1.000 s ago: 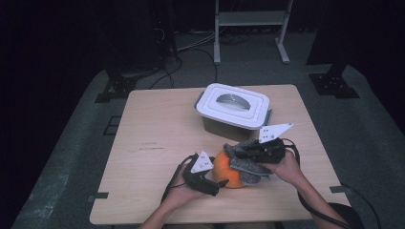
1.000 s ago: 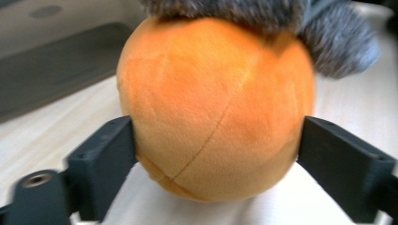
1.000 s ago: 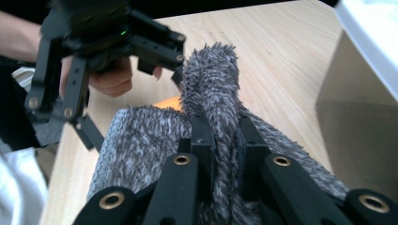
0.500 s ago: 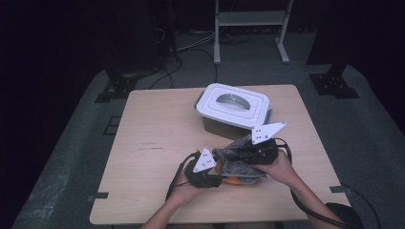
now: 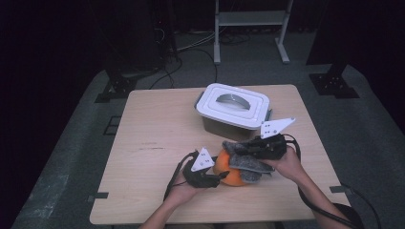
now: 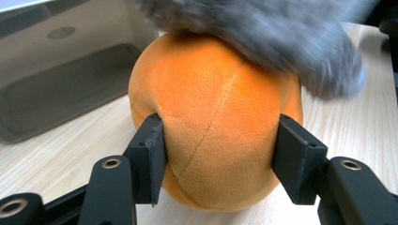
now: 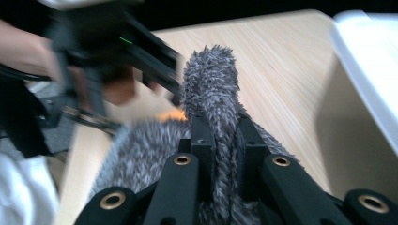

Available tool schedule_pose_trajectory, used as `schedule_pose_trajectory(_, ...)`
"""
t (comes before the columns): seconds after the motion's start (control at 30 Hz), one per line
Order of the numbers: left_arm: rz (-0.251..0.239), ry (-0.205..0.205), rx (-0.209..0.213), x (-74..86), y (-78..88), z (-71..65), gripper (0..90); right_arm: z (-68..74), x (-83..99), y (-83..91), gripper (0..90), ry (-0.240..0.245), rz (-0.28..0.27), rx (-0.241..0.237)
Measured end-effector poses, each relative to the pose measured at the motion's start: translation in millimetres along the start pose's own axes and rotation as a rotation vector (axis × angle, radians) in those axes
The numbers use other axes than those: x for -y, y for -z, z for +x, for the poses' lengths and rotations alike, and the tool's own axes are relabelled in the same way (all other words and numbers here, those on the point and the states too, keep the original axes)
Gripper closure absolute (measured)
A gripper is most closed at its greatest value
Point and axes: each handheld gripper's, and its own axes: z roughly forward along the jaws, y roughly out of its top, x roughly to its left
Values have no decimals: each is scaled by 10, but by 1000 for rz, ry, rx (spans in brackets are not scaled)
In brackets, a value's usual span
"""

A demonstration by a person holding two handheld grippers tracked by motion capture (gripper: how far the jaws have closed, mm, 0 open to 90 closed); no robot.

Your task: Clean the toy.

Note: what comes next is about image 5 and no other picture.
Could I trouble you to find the person's left hand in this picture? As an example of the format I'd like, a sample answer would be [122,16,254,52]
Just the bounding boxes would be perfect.
[165,173,200,204]

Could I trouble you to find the thin black cable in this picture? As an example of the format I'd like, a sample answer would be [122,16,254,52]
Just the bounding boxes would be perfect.
[340,182,383,229]

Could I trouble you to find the brown translucent storage box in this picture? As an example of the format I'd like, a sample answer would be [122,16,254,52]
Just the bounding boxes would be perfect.
[194,91,274,142]

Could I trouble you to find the white box lid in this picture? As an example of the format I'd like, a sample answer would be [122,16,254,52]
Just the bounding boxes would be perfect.
[194,82,271,131]

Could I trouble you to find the black floor cable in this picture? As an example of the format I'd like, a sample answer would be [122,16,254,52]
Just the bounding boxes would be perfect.
[149,47,219,90]

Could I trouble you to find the grey cloth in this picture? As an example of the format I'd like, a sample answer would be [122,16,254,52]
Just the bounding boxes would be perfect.
[222,139,275,184]

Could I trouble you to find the orange plush toy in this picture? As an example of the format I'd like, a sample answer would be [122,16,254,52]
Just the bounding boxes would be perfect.
[213,148,252,187]

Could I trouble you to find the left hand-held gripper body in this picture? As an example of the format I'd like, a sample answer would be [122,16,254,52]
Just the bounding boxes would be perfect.
[181,146,221,189]

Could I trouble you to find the white floor cables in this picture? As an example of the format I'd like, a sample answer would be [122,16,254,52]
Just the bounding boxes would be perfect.
[176,30,218,52]

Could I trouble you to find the black round seat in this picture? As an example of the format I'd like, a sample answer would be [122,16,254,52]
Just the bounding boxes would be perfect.
[333,203,367,229]

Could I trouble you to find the white metal stand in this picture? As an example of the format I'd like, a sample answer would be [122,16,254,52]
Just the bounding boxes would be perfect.
[213,0,294,66]

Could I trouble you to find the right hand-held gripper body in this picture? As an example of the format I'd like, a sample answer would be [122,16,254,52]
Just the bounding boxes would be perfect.
[254,117,296,160]

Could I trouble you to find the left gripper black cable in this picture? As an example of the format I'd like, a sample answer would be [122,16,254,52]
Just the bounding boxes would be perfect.
[162,151,200,201]

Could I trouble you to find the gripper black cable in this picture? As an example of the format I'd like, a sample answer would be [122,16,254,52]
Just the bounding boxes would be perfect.
[281,133,357,229]
[162,151,200,201]

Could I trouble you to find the black stand base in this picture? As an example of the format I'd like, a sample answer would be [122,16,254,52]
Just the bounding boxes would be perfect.
[309,63,361,99]
[94,73,139,104]

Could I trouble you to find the black tape rectangle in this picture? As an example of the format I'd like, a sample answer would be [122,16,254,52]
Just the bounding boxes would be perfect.
[103,115,122,136]

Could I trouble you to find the person's right hand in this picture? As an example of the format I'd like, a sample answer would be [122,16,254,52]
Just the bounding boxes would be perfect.
[261,146,309,185]

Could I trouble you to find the black tape strip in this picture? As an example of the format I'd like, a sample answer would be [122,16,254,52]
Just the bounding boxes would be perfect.
[329,185,354,195]
[87,192,109,203]

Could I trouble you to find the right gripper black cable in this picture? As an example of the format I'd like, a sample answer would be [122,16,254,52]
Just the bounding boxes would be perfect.
[281,133,357,229]

